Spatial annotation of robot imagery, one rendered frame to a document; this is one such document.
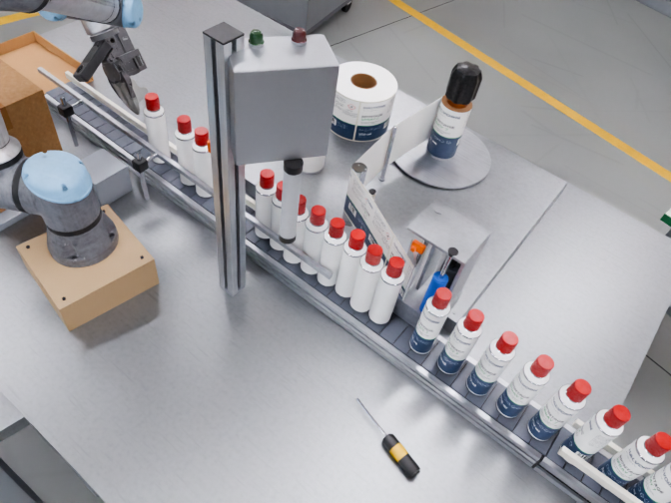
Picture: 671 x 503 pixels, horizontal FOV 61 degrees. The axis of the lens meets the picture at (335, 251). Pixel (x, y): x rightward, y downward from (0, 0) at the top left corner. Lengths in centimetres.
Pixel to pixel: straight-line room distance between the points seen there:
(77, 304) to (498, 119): 278
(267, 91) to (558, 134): 286
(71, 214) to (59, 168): 9
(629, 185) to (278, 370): 263
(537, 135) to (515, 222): 196
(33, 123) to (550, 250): 138
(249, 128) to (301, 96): 10
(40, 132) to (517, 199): 127
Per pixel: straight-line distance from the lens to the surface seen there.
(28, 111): 153
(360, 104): 165
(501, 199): 169
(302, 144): 101
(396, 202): 158
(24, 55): 221
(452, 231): 118
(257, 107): 94
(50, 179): 125
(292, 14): 368
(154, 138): 157
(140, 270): 136
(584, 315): 159
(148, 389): 129
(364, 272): 120
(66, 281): 136
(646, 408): 264
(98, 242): 135
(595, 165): 354
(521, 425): 130
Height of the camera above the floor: 197
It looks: 50 degrees down
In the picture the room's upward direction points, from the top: 11 degrees clockwise
